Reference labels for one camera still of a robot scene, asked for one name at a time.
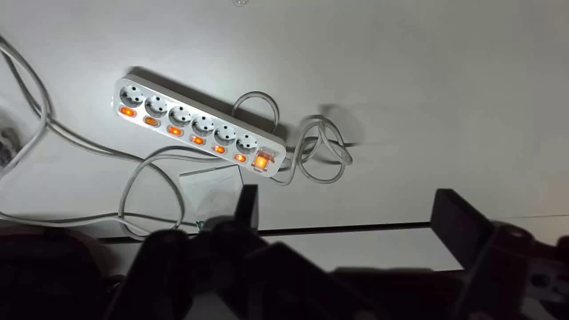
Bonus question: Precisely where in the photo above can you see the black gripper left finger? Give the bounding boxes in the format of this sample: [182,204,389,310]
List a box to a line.
[202,182,369,320]

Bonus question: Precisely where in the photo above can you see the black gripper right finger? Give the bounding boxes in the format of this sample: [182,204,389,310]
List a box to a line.
[428,186,536,320]

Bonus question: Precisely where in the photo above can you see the white six-socket power strip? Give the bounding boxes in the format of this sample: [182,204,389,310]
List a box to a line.
[111,72,289,184]

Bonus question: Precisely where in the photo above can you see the white power strip cable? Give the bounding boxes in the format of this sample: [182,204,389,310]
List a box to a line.
[229,86,355,186]

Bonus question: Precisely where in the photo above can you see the thin white cable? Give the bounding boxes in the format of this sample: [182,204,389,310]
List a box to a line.
[0,145,202,237]

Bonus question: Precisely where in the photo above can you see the thick white cable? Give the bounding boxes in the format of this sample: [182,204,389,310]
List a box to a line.
[0,33,237,173]

